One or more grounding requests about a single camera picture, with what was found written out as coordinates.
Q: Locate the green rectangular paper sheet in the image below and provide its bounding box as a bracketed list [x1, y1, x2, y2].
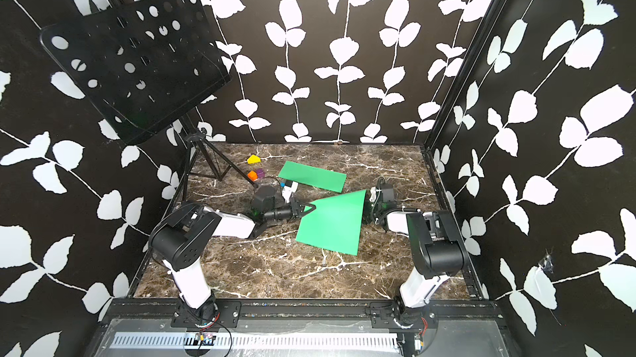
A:
[278, 161, 346, 193]

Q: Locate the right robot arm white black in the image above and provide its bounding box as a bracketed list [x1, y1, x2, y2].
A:
[363, 182, 469, 315]

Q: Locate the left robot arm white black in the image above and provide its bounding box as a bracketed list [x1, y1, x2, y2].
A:
[149, 186, 316, 328]

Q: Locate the yellow toy block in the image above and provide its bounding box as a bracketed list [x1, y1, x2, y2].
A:
[247, 155, 261, 165]

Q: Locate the black perforated music stand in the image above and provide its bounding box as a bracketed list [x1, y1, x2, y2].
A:
[39, 0, 260, 219]

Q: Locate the black front mounting rail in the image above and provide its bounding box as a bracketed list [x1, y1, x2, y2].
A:
[104, 298, 506, 332]

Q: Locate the white slotted cable duct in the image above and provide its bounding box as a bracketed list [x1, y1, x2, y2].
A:
[108, 332, 398, 352]

